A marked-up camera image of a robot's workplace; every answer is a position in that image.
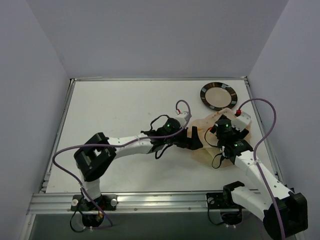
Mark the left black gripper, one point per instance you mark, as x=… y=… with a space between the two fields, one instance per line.
x=188 y=138

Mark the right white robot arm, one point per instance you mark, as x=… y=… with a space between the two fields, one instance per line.
x=283 y=212

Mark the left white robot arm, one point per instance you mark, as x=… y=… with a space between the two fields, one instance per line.
x=94 y=159

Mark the dark rimmed ceramic plate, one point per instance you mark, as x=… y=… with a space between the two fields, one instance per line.
x=218 y=96

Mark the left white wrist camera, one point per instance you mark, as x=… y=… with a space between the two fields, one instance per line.
x=183 y=117

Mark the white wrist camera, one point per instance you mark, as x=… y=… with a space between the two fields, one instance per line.
x=183 y=117
x=241 y=120

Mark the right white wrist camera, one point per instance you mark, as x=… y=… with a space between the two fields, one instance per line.
x=241 y=120

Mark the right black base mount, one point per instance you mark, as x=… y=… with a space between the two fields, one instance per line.
x=232 y=213

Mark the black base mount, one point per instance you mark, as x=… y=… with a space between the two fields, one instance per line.
x=93 y=213
x=232 y=213

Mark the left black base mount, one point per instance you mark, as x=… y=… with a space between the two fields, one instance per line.
x=93 y=213

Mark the aluminium side rail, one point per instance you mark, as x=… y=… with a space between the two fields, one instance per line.
x=67 y=101

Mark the aluminium front rail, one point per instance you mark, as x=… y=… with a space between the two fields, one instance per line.
x=127 y=202

